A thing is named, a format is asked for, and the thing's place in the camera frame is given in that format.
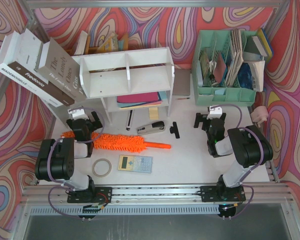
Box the orange chenille duster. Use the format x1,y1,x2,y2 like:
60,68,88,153
60,130,172,153

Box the black T-shaped clip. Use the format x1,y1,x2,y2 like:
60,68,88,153
169,121,180,139

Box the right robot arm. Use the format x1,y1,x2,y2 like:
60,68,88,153
193,113,273,203

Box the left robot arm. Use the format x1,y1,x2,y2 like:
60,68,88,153
34,108,105,202

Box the white wooden bookshelf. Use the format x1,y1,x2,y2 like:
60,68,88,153
73,47,175,122

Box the small red pencil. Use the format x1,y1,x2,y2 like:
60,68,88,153
177,97,190,100

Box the stack of coloured paper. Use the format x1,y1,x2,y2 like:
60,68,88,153
116,91,167,109

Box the white utility knife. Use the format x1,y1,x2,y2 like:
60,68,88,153
126,110,134,131

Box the grey notebook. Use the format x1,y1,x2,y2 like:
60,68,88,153
172,68,191,96

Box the pink piggy figurine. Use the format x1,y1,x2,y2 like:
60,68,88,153
250,105,269,128

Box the roll of tape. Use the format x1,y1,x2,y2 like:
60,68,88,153
92,158,112,178

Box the grey black stapler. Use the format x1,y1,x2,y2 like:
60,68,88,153
136,121,166,136

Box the yellow sticky note pad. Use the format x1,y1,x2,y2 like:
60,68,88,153
148,107,159,120

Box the mint green desk organizer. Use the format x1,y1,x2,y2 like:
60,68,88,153
191,29,256,107

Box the books in organizer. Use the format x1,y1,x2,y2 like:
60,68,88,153
192,28,273,94

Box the yellow grey calculator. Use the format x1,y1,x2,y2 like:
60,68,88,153
118,155,153,174

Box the grey Lonely Ones book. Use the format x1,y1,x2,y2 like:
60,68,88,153
37,38,87,102

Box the books behind shelf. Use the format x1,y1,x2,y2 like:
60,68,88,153
66,31,129,56

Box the large white brown book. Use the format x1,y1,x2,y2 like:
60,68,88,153
0,29,75,107

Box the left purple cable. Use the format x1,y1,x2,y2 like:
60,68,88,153
46,107,106,221

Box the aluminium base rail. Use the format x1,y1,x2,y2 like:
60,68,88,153
21,182,294,218

